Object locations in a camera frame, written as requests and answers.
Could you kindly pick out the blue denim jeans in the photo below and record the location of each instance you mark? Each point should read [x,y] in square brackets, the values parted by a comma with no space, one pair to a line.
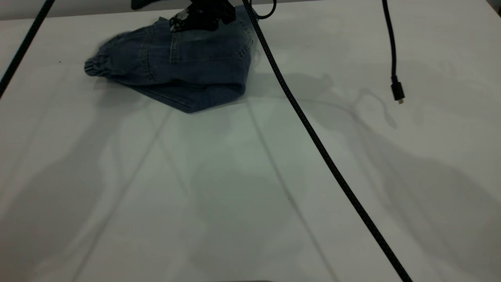
[195,66]

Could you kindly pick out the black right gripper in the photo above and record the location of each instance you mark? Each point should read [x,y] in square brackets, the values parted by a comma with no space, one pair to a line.
[215,13]

